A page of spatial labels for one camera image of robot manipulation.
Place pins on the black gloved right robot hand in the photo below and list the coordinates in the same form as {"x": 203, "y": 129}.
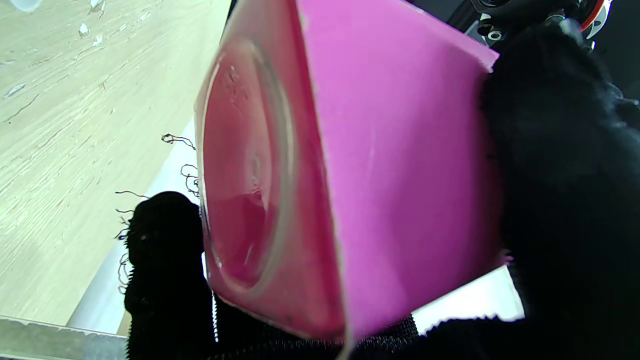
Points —
{"x": 565, "y": 225}

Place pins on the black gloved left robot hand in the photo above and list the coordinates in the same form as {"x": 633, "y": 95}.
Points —
{"x": 627, "y": 70}

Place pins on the pink square coffee jar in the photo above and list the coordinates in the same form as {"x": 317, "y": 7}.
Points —
{"x": 400, "y": 175}

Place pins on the glass jar of coffee beans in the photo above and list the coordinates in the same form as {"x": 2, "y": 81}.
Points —
{"x": 50, "y": 342}

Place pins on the white sheer curtain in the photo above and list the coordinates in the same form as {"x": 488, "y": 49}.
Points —
{"x": 465, "y": 300}

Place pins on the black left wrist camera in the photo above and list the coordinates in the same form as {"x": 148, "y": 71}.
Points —
{"x": 500, "y": 20}

